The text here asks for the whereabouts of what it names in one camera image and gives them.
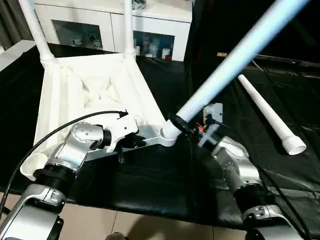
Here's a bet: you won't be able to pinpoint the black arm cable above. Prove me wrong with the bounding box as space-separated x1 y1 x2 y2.
0 111 127 211
207 115 236 138

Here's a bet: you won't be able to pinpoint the white plastic table leg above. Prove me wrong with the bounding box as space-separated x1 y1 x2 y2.
19 0 56 63
160 0 312 140
238 74 307 156
122 0 137 58

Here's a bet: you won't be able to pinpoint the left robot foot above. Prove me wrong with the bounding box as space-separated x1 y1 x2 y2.
105 232 128 240

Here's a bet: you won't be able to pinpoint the grey curtain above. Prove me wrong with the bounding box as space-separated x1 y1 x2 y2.
0 0 36 50

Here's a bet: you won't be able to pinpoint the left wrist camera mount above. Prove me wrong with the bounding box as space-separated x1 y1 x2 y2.
102 112 140 153

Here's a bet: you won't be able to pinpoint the white plastic table top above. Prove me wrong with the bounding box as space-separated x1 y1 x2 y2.
20 52 180 182

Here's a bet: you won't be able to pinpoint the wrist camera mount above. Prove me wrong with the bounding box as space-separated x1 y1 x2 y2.
102 112 140 153
199 102 224 148

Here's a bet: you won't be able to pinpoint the black work mat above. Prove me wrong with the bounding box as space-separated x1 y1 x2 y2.
0 44 320 236

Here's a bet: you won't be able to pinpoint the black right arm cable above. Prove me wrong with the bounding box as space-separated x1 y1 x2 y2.
207 115 236 138

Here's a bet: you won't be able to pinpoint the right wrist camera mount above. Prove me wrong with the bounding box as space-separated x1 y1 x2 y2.
199 102 224 148

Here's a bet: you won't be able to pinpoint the small grey metal object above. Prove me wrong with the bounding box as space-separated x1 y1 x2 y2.
131 0 148 11

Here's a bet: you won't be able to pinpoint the small dark figurines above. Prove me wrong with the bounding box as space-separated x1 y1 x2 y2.
70 35 98 48

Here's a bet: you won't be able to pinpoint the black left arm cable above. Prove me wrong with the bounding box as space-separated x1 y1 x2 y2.
0 111 127 211

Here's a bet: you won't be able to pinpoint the white glass-door cabinet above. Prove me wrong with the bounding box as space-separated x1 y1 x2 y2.
32 0 193 62

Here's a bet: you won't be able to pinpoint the large black cabinet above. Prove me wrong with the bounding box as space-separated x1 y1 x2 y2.
187 0 320 68

